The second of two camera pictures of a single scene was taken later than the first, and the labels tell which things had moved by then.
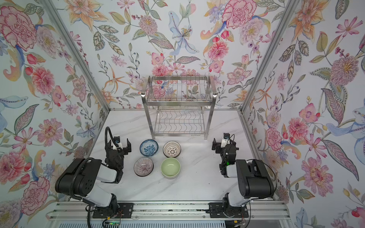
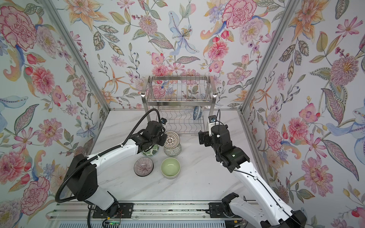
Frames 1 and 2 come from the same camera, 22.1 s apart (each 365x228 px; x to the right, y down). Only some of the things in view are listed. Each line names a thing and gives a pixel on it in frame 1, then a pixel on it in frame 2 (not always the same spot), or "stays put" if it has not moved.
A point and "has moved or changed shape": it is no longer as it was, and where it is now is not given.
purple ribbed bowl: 143,166 stays put
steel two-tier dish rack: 179,104 stays put
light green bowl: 170,168 stays put
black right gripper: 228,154 -> 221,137
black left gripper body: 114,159 -> 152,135
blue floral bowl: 148,147 has moved or changed shape
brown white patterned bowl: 171,149 -> 173,139
